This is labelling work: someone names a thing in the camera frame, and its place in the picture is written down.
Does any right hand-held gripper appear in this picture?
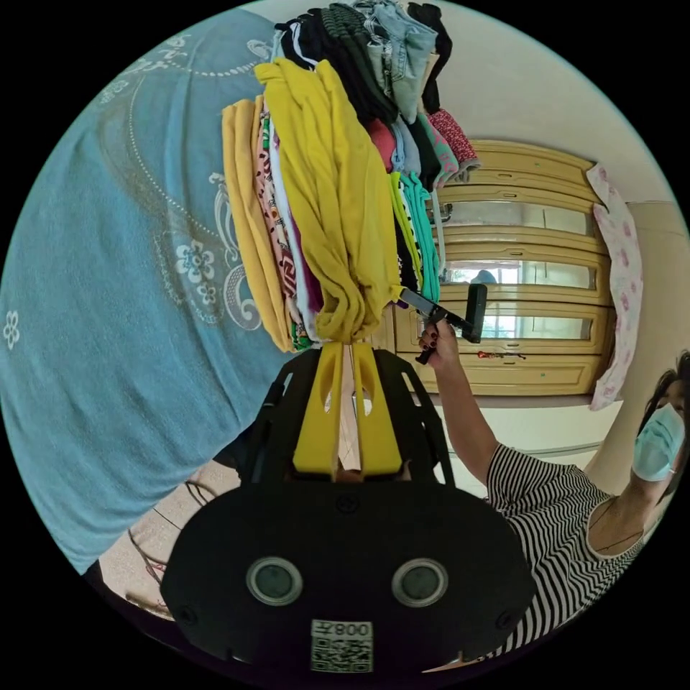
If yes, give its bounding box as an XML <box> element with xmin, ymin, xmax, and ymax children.
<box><xmin>400</xmin><ymin>288</ymin><xmax>466</xmax><ymax>365</ymax></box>

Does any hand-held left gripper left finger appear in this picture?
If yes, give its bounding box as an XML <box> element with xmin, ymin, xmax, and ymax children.
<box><xmin>293</xmin><ymin>342</ymin><xmax>345</xmax><ymax>471</ymax></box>

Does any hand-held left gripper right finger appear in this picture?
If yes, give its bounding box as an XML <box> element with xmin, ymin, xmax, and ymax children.
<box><xmin>352</xmin><ymin>344</ymin><xmax>404</xmax><ymax>477</ymax></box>

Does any yellow short sleeve shirt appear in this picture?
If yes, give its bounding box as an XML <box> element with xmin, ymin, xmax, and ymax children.
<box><xmin>253</xmin><ymin>57</ymin><xmax>404</xmax><ymax>344</ymax></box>

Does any person's right forearm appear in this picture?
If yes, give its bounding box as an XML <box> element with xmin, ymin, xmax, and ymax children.
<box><xmin>434</xmin><ymin>353</ymin><xmax>500</xmax><ymax>501</ymax></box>

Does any bed with blue patterned sheet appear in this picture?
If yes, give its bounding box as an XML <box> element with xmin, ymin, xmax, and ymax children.
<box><xmin>0</xmin><ymin>7</ymin><xmax>303</xmax><ymax>576</ymax></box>

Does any person's right hand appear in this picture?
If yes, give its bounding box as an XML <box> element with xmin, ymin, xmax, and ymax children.
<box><xmin>418</xmin><ymin>322</ymin><xmax>460</xmax><ymax>374</ymax></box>

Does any yellow wooden cupboard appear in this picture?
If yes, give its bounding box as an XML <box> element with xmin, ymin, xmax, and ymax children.
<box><xmin>377</xmin><ymin>139</ymin><xmax>619</xmax><ymax>401</ymax></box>

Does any pink floral hanging cloth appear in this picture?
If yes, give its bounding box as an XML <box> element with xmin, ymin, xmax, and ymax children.
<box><xmin>586</xmin><ymin>163</ymin><xmax>645</xmax><ymax>414</ymax></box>

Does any pile of clothes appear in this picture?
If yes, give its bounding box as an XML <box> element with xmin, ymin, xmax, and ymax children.
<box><xmin>221</xmin><ymin>0</ymin><xmax>482</xmax><ymax>354</ymax></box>

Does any person's body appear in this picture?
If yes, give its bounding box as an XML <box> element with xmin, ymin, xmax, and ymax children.
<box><xmin>474</xmin><ymin>349</ymin><xmax>690</xmax><ymax>661</ymax></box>

